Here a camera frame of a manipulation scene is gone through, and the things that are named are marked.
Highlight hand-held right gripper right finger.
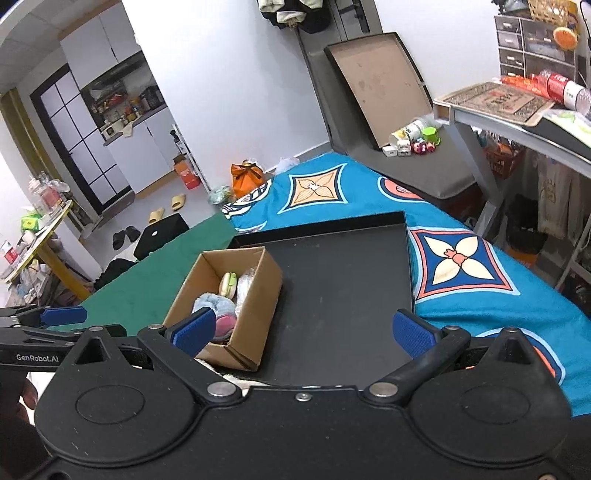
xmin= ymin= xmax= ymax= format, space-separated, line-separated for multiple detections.
xmin=363 ymin=309 xmax=556 ymax=407

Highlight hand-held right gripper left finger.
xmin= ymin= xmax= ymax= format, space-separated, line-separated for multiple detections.
xmin=68 ymin=307 xmax=245 ymax=407

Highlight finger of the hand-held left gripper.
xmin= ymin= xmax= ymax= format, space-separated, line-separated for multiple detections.
xmin=0 ymin=327 xmax=88 ymax=345
xmin=0 ymin=305 xmax=88 ymax=329

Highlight fluffy grey-blue plush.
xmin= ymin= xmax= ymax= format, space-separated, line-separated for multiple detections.
xmin=191 ymin=293 xmax=237 ymax=344

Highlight clear plastic bag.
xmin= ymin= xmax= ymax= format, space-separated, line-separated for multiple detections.
xmin=235 ymin=267 xmax=259 ymax=319

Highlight brown cardboard box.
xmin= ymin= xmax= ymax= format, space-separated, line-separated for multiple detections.
xmin=163 ymin=247 xmax=283 ymax=371

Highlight black tray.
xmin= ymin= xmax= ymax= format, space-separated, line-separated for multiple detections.
xmin=228 ymin=211 xmax=416 ymax=388

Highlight person's left hand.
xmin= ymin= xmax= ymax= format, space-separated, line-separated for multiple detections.
xmin=0 ymin=379 xmax=41 ymax=435

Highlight green blanket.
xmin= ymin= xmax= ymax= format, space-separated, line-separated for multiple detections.
xmin=76 ymin=213 xmax=237 ymax=333

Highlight blue patterned blanket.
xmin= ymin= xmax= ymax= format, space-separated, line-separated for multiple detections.
xmin=222 ymin=152 xmax=591 ymax=416

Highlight black clothing pile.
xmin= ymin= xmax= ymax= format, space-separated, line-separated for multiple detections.
xmin=95 ymin=258 xmax=139 ymax=291

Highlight yellow table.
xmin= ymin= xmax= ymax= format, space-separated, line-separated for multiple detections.
xmin=0 ymin=198 xmax=93 ymax=301

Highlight black dotted stool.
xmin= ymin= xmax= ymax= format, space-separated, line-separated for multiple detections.
xmin=135 ymin=213 xmax=190 ymax=261

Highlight black bin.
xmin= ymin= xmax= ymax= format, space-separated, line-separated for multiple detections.
xmin=504 ymin=196 xmax=548 ymax=268

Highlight orange cardboard box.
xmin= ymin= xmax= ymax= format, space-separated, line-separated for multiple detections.
xmin=173 ymin=154 xmax=201 ymax=190

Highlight orange gift bag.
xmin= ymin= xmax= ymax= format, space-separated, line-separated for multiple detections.
xmin=230 ymin=161 xmax=266 ymax=198

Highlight grey floor cushion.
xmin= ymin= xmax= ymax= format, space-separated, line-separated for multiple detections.
xmin=344 ymin=120 xmax=483 ymax=201

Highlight black-framed sliding door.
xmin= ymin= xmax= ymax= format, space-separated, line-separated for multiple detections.
xmin=30 ymin=65 xmax=136 ymax=214

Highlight white kitchen cabinet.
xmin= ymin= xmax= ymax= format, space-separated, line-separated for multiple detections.
xmin=60 ymin=11 xmax=182 ymax=195

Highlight beige tote bag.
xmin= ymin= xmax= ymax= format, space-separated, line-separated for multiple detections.
xmin=536 ymin=154 xmax=575 ymax=238

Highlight red crate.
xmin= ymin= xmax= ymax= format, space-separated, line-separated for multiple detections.
xmin=485 ymin=143 xmax=525 ymax=178

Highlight white canister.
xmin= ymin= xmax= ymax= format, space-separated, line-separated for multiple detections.
xmin=389 ymin=119 xmax=430 ymax=146

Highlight grey desk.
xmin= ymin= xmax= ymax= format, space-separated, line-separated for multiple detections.
xmin=433 ymin=80 xmax=591 ymax=296

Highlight grey door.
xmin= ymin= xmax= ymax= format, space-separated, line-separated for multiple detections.
xmin=295 ymin=0 xmax=384 ymax=155

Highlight patterned flat box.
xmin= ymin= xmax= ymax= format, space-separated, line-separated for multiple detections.
xmin=434 ymin=80 xmax=557 ymax=125

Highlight red label plastic bottle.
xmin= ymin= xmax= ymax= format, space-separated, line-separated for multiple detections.
xmin=538 ymin=69 xmax=591 ymax=116

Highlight grey drawer organizer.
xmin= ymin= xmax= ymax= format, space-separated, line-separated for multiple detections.
xmin=493 ymin=14 xmax=580 ymax=79

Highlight hanging clothes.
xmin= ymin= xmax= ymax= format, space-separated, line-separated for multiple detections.
xmin=257 ymin=0 xmax=340 ymax=33

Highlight orange plush ball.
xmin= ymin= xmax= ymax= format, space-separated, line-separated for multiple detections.
xmin=553 ymin=27 xmax=578 ymax=51

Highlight woven basket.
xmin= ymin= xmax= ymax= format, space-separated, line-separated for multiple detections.
xmin=526 ymin=0 xmax=580 ymax=24

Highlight black picture frame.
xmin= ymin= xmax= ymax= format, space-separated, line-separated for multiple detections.
xmin=323 ymin=31 xmax=435 ymax=152

